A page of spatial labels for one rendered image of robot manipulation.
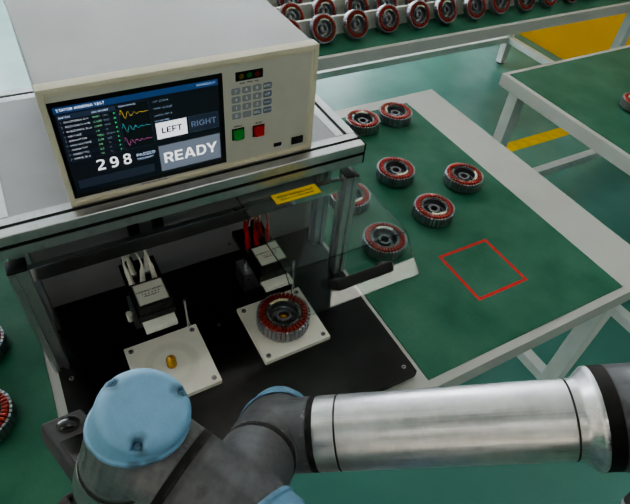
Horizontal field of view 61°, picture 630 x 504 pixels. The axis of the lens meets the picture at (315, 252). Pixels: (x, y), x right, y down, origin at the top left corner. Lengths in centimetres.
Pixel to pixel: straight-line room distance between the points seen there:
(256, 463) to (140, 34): 71
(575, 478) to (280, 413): 162
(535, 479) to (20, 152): 174
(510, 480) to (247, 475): 159
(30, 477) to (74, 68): 68
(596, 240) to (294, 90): 100
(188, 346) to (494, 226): 88
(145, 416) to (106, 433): 3
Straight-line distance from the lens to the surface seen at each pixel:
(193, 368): 110
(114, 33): 98
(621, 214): 318
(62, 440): 66
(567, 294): 145
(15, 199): 99
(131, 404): 44
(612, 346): 249
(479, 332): 128
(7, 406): 114
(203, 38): 95
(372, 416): 54
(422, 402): 54
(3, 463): 114
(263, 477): 47
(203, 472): 45
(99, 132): 88
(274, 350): 112
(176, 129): 91
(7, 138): 114
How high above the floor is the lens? 171
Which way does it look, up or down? 45 degrees down
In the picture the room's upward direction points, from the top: 6 degrees clockwise
